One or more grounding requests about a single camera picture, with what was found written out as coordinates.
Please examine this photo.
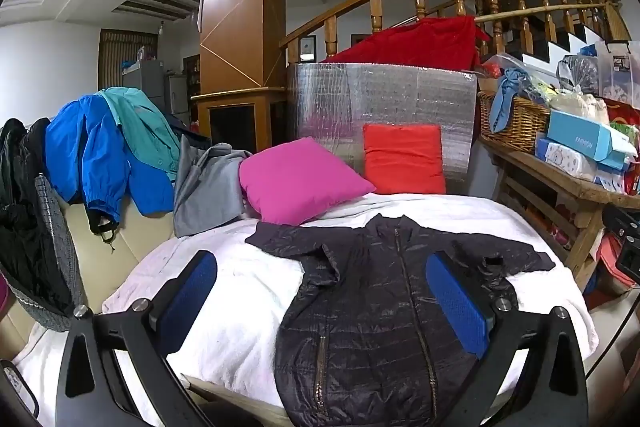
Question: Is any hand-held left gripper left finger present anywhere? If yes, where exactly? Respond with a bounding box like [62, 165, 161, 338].
[54, 251, 219, 427]

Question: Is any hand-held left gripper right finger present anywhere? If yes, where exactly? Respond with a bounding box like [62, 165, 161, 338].
[425, 251, 592, 427]

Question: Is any black puffer jacket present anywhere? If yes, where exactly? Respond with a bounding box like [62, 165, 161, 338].
[245, 213, 557, 427]

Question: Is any white blanket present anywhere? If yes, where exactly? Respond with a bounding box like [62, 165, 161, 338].
[10, 193, 600, 427]

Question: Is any wooden table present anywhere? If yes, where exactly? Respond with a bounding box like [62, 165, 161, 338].
[477, 134, 640, 293]

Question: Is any white tissue pack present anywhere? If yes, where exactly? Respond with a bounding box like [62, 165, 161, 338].
[542, 141, 601, 180]

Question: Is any grey garment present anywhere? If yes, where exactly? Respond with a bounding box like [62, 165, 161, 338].
[172, 134, 253, 239]

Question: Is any beige sofa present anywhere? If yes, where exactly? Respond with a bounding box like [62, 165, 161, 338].
[0, 199, 176, 358]

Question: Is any light blue cardboard box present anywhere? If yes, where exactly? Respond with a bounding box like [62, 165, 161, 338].
[546, 109, 638, 172]

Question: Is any grey knitted bag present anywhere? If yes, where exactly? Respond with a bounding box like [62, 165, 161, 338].
[32, 174, 96, 333]

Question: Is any cream bag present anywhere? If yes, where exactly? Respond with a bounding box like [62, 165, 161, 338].
[550, 91, 610, 125]

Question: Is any red pillow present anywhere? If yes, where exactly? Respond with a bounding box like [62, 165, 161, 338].
[362, 123, 447, 196]

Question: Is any pink pillow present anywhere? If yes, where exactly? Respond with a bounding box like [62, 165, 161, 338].
[238, 138, 377, 228]

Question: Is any wicker basket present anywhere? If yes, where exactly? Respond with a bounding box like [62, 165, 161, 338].
[478, 91, 553, 154]

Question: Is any clear plastic storage box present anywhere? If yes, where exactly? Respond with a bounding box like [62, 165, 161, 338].
[594, 39, 640, 108]

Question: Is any teal shirt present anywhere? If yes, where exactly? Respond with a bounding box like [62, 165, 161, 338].
[97, 87, 182, 182]

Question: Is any dark plastic bag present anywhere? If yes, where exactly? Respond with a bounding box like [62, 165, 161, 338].
[557, 54, 598, 92]

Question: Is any blue jacket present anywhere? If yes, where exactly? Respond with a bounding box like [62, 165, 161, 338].
[44, 94, 176, 235]

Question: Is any wooden cabinet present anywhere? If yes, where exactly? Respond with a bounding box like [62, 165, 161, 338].
[190, 87, 288, 148]

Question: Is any blue cloth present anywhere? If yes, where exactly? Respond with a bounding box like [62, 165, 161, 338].
[489, 68, 533, 134]

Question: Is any black coat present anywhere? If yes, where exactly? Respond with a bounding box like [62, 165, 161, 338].
[0, 117, 76, 315]

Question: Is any silver foil insulation panel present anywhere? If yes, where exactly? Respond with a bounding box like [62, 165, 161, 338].
[286, 62, 478, 196]

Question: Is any grey refrigerator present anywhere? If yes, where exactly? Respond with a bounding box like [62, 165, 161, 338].
[121, 59, 168, 112]

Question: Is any red cloth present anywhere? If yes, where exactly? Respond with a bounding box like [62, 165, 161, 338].
[320, 16, 492, 72]

